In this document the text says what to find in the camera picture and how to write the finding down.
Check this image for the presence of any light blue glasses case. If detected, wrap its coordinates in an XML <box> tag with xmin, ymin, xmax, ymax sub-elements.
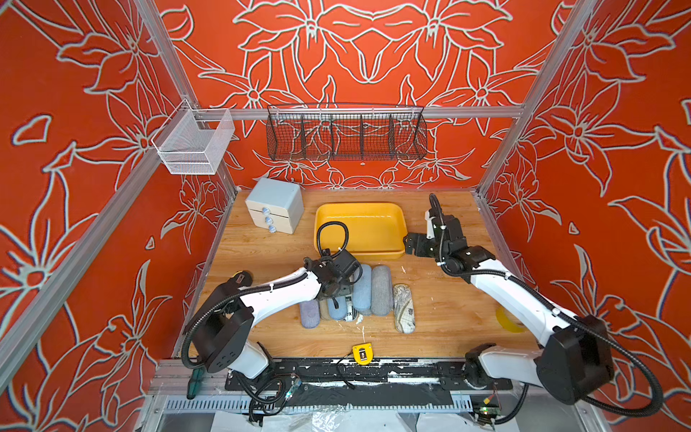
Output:
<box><xmin>352</xmin><ymin>264</ymin><xmax>372</xmax><ymax>316</ymax></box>
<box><xmin>326</xmin><ymin>296</ymin><xmax>348</xmax><ymax>320</ymax></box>

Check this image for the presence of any grey fabric glasses case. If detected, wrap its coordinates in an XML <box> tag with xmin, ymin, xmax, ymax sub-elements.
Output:
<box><xmin>371</xmin><ymin>266</ymin><xmax>394</xmax><ymax>317</ymax></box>

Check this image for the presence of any yellow plastic storage tray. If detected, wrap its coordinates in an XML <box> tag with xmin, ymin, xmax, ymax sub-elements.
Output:
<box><xmin>313</xmin><ymin>203</ymin><xmax>408</xmax><ymax>262</ymax></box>

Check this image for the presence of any map print glasses case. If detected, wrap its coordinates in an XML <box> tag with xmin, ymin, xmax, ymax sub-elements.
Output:
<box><xmin>393</xmin><ymin>284</ymin><xmax>416</xmax><ymax>334</ymax></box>

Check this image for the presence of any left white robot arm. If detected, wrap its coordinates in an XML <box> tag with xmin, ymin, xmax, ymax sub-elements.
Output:
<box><xmin>180</xmin><ymin>221</ymin><xmax>365</xmax><ymax>379</ymax></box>

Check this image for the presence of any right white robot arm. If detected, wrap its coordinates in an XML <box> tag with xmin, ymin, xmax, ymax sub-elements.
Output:
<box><xmin>403</xmin><ymin>194</ymin><xmax>664</xmax><ymax>418</ymax></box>

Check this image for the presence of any newspaper print glasses case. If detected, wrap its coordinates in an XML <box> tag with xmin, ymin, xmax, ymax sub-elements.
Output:
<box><xmin>344</xmin><ymin>296</ymin><xmax>358</xmax><ymax>322</ymax></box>

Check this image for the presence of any purple fabric glasses case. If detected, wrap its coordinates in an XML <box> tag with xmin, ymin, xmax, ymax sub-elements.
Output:
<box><xmin>299</xmin><ymin>300</ymin><xmax>321</xmax><ymax>329</ymax></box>

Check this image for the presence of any yellow tape measure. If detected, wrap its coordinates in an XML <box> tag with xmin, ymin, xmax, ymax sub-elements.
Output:
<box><xmin>352</xmin><ymin>343</ymin><xmax>374</xmax><ymax>365</ymax></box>

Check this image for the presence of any grey mini drawer box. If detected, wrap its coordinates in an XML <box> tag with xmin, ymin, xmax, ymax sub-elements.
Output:
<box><xmin>245</xmin><ymin>177</ymin><xmax>304</xmax><ymax>234</ymax></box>

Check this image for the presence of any yellow tape roll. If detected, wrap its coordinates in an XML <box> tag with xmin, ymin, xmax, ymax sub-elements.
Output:
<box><xmin>495</xmin><ymin>306</ymin><xmax>527</xmax><ymax>334</ymax></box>

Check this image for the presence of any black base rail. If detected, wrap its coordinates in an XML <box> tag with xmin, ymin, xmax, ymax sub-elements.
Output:
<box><xmin>250</xmin><ymin>356</ymin><xmax>514</xmax><ymax>392</ymax></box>

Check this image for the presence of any black wire wall basket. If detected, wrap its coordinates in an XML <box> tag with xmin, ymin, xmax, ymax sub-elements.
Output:
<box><xmin>266</xmin><ymin>103</ymin><xmax>428</xmax><ymax>162</ymax></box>

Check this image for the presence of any grey cable duct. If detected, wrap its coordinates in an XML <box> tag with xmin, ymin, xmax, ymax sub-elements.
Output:
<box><xmin>161</xmin><ymin>394</ymin><xmax>473</xmax><ymax>415</ymax></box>

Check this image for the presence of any green handled screwdriver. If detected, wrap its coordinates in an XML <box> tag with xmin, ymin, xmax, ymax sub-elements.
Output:
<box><xmin>185</xmin><ymin>367</ymin><xmax>206</xmax><ymax>401</ymax></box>

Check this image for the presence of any white mesh wall basket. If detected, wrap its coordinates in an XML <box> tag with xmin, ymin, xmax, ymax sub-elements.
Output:
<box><xmin>152</xmin><ymin>100</ymin><xmax>236</xmax><ymax>176</ymax></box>

